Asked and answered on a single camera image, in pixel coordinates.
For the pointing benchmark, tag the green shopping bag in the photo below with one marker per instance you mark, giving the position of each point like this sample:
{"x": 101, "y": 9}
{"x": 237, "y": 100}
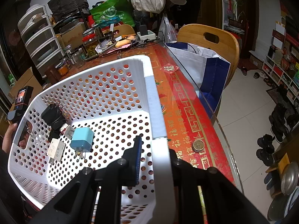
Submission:
{"x": 112, "y": 11}

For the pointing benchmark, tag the brown teapot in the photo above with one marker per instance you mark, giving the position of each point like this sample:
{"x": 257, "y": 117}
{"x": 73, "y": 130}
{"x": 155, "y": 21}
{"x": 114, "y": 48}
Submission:
{"x": 50, "y": 74}

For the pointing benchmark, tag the white power strip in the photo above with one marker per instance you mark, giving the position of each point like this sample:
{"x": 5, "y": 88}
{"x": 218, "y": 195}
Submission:
{"x": 147, "y": 36}

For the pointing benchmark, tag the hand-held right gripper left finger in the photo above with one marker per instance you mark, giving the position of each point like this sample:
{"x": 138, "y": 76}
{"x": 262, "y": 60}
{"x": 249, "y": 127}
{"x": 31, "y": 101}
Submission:
{"x": 137, "y": 158}

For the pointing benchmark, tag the metal pot lid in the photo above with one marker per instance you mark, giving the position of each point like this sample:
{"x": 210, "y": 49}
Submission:
{"x": 290, "y": 177}

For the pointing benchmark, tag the pair of black boots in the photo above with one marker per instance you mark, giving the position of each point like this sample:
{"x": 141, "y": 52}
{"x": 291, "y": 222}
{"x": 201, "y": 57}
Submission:
{"x": 278, "y": 121}

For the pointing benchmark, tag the pair of black shoes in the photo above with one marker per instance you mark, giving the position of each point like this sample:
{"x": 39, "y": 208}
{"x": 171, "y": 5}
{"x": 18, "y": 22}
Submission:
{"x": 265, "y": 150}

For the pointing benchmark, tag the white plastic drawer tower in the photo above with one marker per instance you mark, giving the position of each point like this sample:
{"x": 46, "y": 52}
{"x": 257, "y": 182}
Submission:
{"x": 39, "y": 39}

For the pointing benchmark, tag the small white charger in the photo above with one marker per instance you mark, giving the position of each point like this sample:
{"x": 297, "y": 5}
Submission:
{"x": 67, "y": 131}

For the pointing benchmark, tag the red square card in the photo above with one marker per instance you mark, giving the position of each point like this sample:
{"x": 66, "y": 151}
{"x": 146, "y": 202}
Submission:
{"x": 170, "y": 68}

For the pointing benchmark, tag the white perforated plastic basket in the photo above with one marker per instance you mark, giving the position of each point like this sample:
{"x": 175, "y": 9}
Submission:
{"x": 149, "y": 93}

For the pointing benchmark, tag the clear plastic bag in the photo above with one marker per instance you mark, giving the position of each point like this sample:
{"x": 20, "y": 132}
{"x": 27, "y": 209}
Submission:
{"x": 168, "y": 30}

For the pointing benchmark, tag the small orange jar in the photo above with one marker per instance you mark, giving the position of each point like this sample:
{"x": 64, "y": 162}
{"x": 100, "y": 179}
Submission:
{"x": 62, "y": 70}

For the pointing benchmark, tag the open cardboard box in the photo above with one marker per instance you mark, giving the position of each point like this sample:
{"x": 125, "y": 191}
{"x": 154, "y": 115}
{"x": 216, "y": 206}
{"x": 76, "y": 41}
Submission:
{"x": 25, "y": 84}

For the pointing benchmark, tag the black woven bag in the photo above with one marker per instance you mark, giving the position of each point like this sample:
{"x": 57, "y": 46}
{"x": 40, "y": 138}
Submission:
{"x": 69, "y": 1}

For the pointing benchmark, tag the pair of slippers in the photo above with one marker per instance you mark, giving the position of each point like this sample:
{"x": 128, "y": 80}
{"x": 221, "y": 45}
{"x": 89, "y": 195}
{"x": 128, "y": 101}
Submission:
{"x": 259, "y": 75}

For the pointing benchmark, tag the black plug adapter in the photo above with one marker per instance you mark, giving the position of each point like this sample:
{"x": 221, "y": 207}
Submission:
{"x": 143, "y": 29}

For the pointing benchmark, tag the light blue charger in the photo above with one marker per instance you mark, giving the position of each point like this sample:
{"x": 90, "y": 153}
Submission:
{"x": 81, "y": 141}

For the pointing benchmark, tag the yellow orange packet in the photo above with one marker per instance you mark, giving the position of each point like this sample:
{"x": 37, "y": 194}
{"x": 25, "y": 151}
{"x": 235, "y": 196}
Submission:
{"x": 123, "y": 42}

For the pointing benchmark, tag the white charger with red mark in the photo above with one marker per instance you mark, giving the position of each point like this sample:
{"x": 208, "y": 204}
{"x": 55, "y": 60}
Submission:
{"x": 56, "y": 150}

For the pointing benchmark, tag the black ribbed charger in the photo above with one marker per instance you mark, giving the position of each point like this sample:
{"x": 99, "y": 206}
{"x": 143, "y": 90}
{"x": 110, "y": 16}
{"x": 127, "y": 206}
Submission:
{"x": 52, "y": 116}

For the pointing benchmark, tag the wooden chair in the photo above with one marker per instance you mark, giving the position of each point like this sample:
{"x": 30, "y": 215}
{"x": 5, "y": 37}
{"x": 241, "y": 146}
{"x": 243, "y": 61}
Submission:
{"x": 224, "y": 37}
{"x": 126, "y": 29}

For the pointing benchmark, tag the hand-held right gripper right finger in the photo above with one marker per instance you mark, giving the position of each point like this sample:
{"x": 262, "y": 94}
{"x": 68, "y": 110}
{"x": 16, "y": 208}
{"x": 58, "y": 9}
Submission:
{"x": 186, "y": 175}

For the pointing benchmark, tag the person's left hand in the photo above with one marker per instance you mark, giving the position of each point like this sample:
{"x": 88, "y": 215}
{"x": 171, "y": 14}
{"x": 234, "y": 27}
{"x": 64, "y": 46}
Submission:
{"x": 8, "y": 137}

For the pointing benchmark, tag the white and blue bag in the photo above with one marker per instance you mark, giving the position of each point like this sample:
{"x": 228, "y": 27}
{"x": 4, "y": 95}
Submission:
{"x": 210, "y": 79}

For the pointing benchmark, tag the brown cardboard box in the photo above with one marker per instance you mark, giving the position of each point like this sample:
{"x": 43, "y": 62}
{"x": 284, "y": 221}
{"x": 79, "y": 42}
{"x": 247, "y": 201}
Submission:
{"x": 74, "y": 35}

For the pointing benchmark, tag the brass coin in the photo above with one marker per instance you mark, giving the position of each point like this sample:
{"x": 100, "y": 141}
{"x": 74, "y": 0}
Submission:
{"x": 198, "y": 145}

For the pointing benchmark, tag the white shoe rack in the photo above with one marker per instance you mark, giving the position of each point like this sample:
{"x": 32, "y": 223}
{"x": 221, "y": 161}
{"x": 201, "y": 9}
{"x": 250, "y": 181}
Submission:
{"x": 280, "y": 72}

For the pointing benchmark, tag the empty glass jar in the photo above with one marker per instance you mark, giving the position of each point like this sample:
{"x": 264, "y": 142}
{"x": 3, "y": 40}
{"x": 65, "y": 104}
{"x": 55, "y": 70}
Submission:
{"x": 78, "y": 59}

